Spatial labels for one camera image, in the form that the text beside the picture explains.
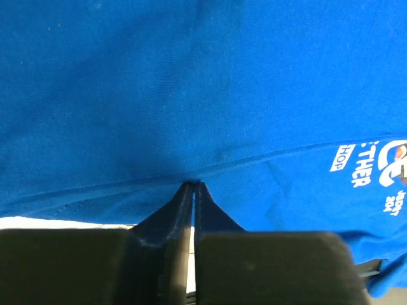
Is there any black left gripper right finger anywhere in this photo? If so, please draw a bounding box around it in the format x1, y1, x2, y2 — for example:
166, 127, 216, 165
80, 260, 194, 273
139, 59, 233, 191
195, 183, 368, 304

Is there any blue t shirt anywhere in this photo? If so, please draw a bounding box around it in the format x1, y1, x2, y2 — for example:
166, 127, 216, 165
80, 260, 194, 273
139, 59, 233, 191
1, 1, 406, 298

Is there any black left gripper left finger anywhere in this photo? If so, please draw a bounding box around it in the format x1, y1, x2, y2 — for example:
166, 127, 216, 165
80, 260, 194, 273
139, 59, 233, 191
1, 183, 193, 304

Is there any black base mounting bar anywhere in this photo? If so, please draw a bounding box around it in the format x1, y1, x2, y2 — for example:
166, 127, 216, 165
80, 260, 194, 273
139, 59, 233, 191
355, 259, 383, 278

